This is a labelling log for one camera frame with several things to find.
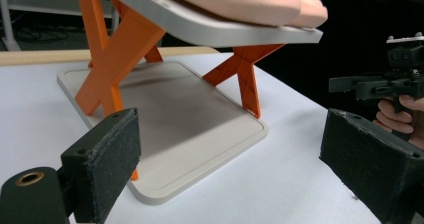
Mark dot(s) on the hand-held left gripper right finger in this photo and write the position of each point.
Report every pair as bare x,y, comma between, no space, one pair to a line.
370,160

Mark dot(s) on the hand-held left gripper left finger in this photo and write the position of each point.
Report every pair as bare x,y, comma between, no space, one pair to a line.
103,157

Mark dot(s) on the pink slipper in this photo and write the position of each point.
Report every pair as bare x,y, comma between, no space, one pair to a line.
313,12
233,0

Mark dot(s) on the white rack with orange legs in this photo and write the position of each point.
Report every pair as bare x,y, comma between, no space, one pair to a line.
186,117

